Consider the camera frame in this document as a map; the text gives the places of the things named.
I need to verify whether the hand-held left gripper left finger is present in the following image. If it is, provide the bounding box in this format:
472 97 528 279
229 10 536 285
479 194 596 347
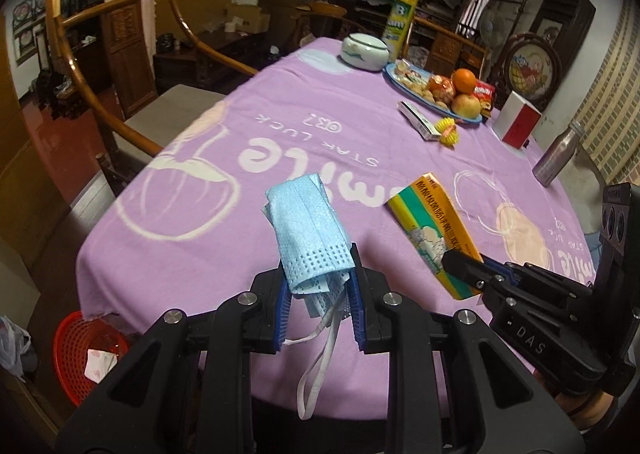
55 266 293 454

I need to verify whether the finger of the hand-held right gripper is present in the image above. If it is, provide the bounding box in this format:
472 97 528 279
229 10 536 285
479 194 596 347
441 251 608 396
482 258 596 315

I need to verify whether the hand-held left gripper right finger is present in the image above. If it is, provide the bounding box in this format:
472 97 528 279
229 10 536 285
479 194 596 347
348 243 586 454

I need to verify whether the blue face mask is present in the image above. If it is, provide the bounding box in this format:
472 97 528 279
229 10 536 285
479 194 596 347
261 173 353 420

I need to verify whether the green tissue pack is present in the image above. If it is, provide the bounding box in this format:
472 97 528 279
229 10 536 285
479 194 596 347
386 174 485 300

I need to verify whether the red plastic basket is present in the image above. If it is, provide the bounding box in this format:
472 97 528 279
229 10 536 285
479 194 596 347
53 311 133 407

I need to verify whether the person's right forearm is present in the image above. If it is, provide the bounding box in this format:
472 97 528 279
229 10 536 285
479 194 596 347
552 381 618 435

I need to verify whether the metal bottle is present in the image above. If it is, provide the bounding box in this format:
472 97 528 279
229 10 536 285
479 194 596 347
532 121 586 187

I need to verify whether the red and white box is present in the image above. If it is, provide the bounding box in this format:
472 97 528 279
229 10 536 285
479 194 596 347
492 90 542 150

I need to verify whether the small white flat box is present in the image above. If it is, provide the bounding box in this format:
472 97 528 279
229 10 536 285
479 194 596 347
397 100 441 141

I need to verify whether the apple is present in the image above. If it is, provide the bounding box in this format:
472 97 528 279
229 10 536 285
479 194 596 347
451 93 482 118

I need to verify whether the red snack packet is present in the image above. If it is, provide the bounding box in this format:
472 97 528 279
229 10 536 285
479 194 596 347
472 80 496 112

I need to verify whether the pile of walnuts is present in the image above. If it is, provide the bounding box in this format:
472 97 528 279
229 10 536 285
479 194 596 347
419 86 451 111

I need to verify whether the round framed painted screen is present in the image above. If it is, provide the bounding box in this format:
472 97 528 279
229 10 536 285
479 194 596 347
502 31 558 110

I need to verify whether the blue oval plate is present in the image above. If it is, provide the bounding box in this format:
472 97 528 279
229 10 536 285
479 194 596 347
382 61 485 126

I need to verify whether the orange in clear wrapper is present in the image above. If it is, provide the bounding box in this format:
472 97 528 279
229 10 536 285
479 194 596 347
426 75 456 105

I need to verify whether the pile of wrapped candies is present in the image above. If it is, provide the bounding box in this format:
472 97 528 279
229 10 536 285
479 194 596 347
392 61 426 87

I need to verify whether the white ceramic lidded jar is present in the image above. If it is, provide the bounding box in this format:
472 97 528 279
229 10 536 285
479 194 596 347
341 33 388 71

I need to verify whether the dark wooden low cabinet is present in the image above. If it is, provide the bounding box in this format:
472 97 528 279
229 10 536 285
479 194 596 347
152 31 271 90

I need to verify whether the standing fan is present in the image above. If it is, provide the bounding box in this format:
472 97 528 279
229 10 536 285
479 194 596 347
480 9 506 47

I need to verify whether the grey plastic bag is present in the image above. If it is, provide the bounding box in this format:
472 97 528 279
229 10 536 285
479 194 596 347
0 316 32 380

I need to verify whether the yellow green spray can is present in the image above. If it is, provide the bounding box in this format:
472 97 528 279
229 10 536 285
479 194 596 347
382 0 422 60

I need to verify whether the wooden armchair with grey cushion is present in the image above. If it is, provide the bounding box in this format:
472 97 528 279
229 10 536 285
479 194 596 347
45 0 258 195

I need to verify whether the cardboard box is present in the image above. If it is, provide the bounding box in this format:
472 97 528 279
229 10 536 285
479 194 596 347
225 4 271 32

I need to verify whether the wooden round-back chair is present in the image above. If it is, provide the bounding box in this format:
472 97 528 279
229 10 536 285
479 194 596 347
307 1 348 37

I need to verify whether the yellow spiral hair tie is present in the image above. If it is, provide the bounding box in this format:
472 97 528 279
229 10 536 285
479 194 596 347
435 117 458 149

